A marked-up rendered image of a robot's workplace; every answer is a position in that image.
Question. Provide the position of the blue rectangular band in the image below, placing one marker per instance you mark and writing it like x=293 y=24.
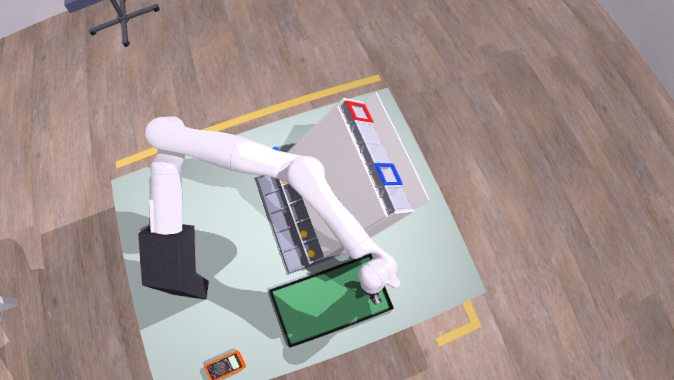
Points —
x=382 y=176

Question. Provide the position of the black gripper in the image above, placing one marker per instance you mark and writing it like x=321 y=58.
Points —
x=375 y=300

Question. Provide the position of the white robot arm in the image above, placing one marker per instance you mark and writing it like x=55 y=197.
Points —
x=305 y=174

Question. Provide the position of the orange pocket multimeter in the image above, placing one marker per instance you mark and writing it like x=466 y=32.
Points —
x=225 y=366

